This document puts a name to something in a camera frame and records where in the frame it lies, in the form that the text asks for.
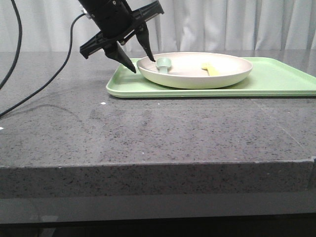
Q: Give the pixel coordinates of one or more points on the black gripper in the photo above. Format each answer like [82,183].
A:
[118,23]

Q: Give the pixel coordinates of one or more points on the beige round plate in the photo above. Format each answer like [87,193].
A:
[186,71]

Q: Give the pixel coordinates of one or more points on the yellow plastic fork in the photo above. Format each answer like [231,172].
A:
[210,69]

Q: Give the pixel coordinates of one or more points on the sage green spoon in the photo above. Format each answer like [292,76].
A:
[163,65]

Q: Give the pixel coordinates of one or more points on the light green plastic tray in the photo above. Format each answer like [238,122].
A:
[268,78]

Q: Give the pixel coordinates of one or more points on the grey pleated curtain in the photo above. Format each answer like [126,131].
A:
[185,25]

